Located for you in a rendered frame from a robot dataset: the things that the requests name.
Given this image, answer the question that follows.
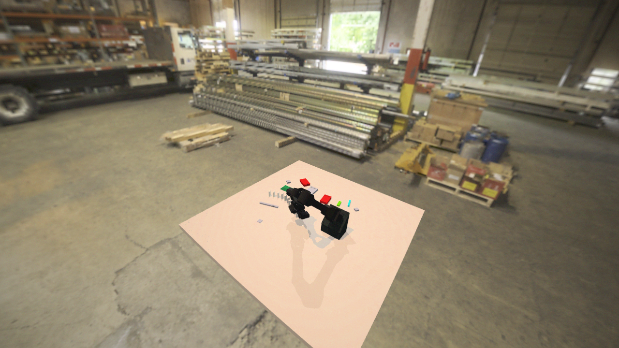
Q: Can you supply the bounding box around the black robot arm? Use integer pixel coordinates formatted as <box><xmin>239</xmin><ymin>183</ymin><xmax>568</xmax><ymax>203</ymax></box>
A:
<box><xmin>286</xmin><ymin>188</ymin><xmax>344</xmax><ymax>222</ymax></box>

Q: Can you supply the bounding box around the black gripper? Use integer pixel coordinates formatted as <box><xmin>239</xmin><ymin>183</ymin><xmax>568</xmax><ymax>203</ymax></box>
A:
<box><xmin>291</xmin><ymin>201</ymin><xmax>310</xmax><ymax>220</ymax></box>

